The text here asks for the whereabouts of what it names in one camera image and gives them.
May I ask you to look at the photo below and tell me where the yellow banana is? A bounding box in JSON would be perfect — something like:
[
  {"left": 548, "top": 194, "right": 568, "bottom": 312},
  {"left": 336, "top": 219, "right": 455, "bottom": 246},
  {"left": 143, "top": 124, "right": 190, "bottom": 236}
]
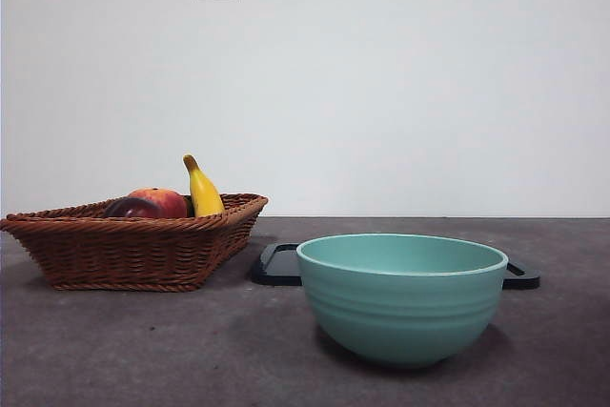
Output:
[{"left": 182, "top": 153, "right": 226, "bottom": 217}]

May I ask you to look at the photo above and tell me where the brown wicker basket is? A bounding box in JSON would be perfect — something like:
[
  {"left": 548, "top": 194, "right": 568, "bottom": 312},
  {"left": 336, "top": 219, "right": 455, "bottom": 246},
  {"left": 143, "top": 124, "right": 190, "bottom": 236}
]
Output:
[{"left": 0, "top": 193, "right": 270, "bottom": 293}]

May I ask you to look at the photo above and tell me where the dark rectangular tray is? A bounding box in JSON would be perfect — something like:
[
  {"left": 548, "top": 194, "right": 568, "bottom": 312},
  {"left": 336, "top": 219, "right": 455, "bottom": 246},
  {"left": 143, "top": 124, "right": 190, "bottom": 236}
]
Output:
[{"left": 251, "top": 242, "right": 541, "bottom": 291}]

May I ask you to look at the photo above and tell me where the dark red plum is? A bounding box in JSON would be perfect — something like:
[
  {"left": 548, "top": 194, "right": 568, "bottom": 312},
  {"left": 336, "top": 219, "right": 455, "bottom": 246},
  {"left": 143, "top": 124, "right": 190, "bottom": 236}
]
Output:
[{"left": 103, "top": 196, "right": 163, "bottom": 219}]

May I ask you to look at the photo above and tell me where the red orange peach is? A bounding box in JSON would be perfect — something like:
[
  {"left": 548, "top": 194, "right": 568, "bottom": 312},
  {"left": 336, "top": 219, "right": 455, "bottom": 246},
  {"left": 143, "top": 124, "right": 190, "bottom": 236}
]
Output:
[{"left": 127, "top": 187, "right": 189, "bottom": 219}]

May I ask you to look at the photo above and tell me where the teal ribbed bowl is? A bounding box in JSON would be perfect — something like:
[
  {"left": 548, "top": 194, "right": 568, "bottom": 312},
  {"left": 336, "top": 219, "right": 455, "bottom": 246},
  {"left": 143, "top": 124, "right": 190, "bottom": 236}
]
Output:
[{"left": 295, "top": 233, "right": 509, "bottom": 370}]

